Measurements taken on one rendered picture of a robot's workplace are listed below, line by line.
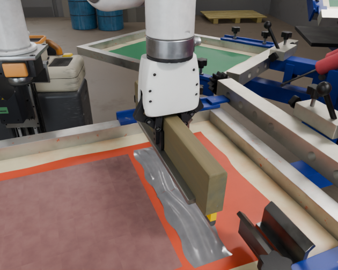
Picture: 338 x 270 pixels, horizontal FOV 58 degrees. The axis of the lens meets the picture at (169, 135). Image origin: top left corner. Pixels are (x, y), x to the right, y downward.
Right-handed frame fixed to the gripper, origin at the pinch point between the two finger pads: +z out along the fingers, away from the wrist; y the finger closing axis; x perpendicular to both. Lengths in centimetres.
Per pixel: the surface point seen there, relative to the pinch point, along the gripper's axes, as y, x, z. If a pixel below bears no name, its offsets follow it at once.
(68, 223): 20.4, 1.6, 13.9
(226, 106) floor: -144, -200, 111
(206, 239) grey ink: -1.4, 14.3, 13.3
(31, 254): 26.8, 6.3, 13.9
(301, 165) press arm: -36.6, -0.5, 17.2
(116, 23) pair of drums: -119, -590, 100
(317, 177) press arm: -38.3, 3.6, 18.5
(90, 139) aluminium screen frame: 12.0, -24.9, 12.9
